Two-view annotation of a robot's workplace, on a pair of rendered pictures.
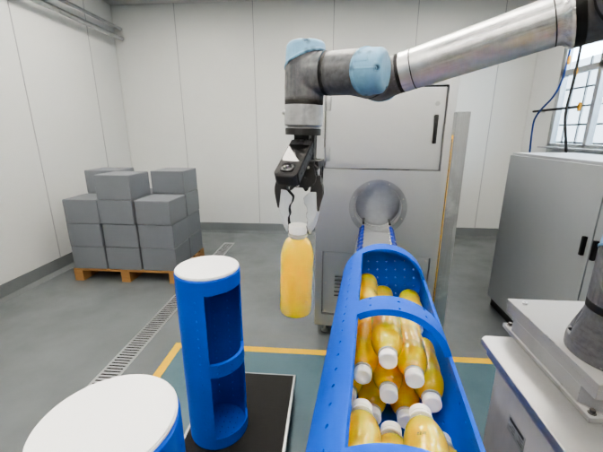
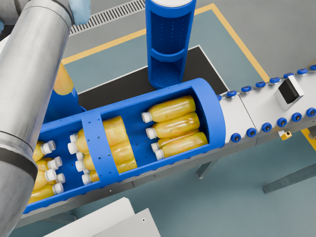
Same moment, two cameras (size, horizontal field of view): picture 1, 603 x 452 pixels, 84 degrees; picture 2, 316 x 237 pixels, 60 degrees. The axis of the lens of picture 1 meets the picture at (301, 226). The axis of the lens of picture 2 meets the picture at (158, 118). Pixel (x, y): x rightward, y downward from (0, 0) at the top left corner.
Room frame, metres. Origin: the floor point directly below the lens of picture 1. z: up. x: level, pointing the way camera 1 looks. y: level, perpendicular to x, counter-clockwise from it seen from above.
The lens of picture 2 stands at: (0.71, -0.57, 2.07)
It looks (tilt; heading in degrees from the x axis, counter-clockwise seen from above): 67 degrees down; 58
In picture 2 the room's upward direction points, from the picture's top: 1 degrees clockwise
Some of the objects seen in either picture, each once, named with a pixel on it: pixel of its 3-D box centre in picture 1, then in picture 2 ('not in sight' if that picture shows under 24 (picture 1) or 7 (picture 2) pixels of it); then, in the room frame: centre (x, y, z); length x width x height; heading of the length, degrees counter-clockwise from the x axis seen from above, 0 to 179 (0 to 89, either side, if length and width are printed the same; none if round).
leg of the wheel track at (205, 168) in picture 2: not in sight; (207, 165); (1.21, -0.38, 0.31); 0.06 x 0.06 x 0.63; 78
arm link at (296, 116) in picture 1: (301, 117); not in sight; (0.69, 0.00, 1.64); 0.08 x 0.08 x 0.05
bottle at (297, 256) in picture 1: (296, 273); (55, 73); (0.67, 0.01, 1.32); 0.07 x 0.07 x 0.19
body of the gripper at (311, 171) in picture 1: (302, 159); not in sight; (0.70, 0.00, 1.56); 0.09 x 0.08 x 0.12; 165
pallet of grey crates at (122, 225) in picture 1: (139, 221); not in sight; (3.83, 1.92, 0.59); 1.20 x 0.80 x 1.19; 85
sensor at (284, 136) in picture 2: not in sight; (283, 130); (1.43, -0.49, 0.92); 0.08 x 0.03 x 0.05; 78
